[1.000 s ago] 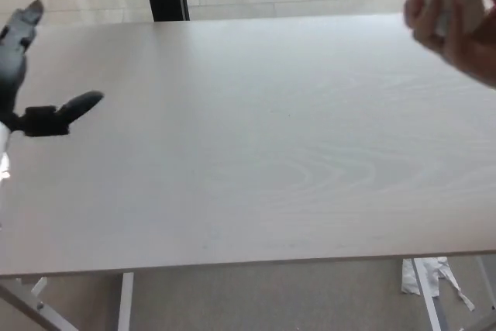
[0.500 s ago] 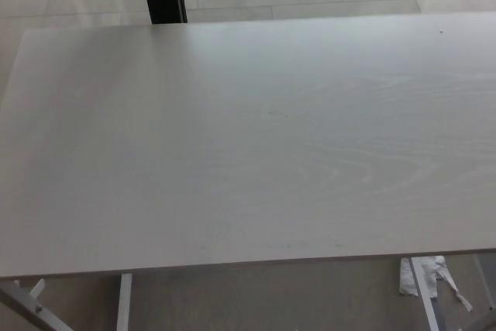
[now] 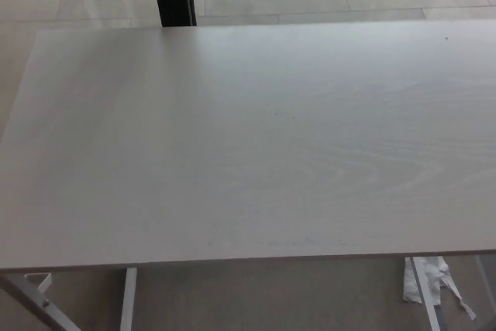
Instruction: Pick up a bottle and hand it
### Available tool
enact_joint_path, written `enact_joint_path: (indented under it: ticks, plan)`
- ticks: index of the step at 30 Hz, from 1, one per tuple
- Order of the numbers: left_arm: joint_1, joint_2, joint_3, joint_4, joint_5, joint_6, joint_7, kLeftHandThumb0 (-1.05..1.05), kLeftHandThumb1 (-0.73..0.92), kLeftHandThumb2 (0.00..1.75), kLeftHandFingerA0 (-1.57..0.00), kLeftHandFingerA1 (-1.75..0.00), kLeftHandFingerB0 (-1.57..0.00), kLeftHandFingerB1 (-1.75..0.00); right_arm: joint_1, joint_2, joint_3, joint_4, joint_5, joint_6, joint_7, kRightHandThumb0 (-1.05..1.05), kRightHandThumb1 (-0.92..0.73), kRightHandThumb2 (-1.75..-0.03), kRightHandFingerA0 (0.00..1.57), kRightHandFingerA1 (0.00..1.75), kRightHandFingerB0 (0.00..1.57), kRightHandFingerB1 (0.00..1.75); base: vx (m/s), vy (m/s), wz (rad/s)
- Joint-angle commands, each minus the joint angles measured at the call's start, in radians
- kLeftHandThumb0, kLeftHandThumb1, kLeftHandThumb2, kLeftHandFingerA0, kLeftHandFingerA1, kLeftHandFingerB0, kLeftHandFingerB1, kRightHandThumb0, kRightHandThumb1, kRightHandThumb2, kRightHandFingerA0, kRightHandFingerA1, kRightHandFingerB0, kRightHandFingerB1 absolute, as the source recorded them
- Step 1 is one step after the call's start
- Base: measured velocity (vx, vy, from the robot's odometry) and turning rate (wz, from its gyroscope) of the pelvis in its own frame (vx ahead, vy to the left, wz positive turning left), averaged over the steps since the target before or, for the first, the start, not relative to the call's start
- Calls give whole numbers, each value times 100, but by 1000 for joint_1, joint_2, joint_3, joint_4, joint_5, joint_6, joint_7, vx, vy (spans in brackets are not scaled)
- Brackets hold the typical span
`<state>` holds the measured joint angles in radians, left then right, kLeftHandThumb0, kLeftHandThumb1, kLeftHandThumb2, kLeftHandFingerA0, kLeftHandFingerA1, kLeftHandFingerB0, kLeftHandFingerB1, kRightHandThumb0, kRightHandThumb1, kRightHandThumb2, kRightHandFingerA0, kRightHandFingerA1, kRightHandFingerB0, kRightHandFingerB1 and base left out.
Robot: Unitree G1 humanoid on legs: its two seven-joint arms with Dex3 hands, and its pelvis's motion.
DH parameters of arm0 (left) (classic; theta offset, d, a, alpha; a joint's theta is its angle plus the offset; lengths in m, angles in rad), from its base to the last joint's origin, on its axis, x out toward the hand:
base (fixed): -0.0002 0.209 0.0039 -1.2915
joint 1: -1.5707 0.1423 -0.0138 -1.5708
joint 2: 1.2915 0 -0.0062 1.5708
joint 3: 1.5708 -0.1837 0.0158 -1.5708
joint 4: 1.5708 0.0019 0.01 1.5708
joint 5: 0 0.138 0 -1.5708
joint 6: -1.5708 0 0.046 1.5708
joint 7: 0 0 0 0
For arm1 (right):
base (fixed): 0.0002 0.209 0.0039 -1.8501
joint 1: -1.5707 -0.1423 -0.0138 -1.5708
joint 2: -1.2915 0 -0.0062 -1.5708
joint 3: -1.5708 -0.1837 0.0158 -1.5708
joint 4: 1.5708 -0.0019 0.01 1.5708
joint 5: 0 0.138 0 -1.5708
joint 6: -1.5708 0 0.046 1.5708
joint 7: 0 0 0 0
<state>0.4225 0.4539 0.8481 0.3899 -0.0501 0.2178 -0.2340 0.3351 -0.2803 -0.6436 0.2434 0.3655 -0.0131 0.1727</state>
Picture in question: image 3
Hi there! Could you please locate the white table leg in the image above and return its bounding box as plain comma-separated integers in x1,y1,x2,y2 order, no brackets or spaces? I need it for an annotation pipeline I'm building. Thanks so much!
410,256,446,331
119,267,139,331

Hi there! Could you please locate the crumpled white paper scrap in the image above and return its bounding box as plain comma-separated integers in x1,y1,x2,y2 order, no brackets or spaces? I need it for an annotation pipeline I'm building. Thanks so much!
402,256,478,322

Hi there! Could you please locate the grey diagonal table brace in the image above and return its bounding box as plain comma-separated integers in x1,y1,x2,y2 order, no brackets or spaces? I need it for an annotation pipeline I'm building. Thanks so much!
0,273,81,331

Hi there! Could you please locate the white metal table bracket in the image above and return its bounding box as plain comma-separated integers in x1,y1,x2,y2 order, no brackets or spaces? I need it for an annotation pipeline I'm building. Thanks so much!
23,272,53,303

